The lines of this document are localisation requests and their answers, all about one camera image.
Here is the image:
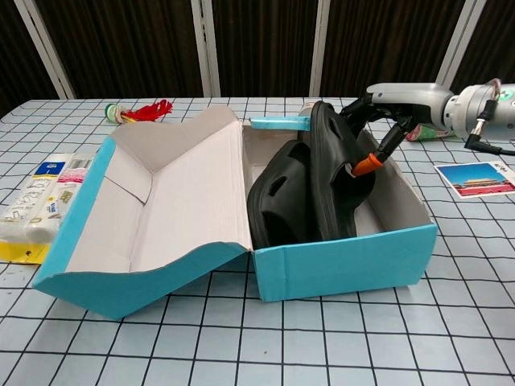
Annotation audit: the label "right robot hand orange fingertip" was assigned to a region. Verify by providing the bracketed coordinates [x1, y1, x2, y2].
[340, 82, 454, 177]

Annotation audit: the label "black rubber slipper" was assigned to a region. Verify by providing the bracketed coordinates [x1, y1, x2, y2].
[246, 140, 314, 248]
[307, 100, 377, 241]

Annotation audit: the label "light blue cardboard shoe box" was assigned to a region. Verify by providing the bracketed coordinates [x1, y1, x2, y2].
[31, 105, 439, 322]

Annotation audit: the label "green chips can red lid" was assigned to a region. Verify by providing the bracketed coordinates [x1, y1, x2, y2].
[404, 122, 455, 142]

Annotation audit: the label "postcard with red palace photo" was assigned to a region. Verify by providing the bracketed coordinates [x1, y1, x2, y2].
[433, 161, 515, 199]

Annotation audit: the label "red yellow feather shuttlecock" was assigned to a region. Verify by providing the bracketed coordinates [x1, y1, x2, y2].
[105, 99, 174, 124]

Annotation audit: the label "light blue checkered tablecloth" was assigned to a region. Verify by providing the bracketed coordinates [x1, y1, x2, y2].
[0, 95, 515, 386]

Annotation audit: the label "dark folding screen panels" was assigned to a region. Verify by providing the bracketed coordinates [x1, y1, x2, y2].
[0, 0, 515, 117]

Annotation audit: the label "white tissue pack yellow base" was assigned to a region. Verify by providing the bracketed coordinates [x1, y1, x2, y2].
[0, 151, 96, 265]

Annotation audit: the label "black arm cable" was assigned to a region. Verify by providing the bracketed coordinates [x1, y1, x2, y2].
[464, 98, 515, 156]

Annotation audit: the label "white screen frame post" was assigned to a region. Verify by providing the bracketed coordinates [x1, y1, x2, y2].
[14, 0, 76, 100]
[189, 0, 221, 97]
[436, 0, 488, 84]
[308, 0, 332, 97]

